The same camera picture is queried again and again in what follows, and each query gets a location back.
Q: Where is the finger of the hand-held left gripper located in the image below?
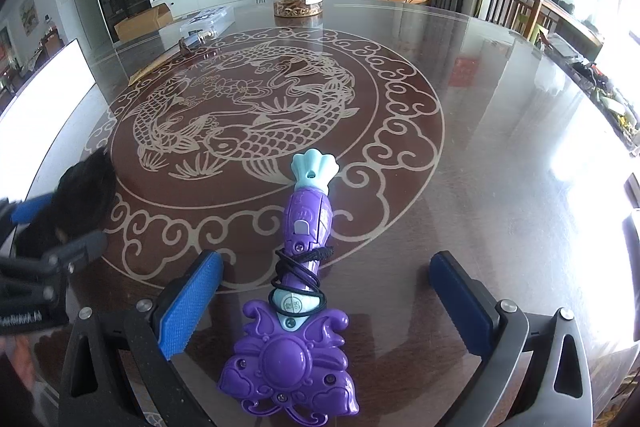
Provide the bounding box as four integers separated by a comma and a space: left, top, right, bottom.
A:
42, 229, 109, 276
0, 192, 57, 244

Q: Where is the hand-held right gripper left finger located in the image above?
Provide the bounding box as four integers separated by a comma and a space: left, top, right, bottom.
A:
59, 249, 224, 427

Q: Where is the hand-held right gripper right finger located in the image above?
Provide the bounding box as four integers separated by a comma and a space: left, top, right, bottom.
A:
429, 250, 593, 427

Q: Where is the black velvet pouch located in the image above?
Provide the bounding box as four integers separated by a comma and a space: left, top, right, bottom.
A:
14, 149, 119, 259

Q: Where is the purple toy wand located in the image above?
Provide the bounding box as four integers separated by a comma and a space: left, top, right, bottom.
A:
217, 148, 361, 426

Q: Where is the white flat panel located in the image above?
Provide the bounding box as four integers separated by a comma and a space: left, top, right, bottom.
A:
0, 37, 99, 200

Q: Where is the brown cardboard box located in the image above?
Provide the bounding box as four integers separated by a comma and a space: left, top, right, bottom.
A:
113, 3, 174, 43

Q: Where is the clear plastic storage box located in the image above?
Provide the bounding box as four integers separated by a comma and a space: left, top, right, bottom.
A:
179, 5, 236, 39

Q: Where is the wooden side desk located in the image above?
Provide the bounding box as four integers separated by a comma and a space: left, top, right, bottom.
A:
536, 0, 607, 64

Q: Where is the wooden chair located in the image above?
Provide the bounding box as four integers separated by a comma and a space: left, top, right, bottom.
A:
474, 0, 544, 44

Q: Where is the black elastic cord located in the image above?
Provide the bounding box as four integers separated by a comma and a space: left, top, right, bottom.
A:
269, 244, 335, 323

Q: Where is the framed wall picture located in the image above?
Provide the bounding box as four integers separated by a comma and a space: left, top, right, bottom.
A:
19, 0, 40, 36

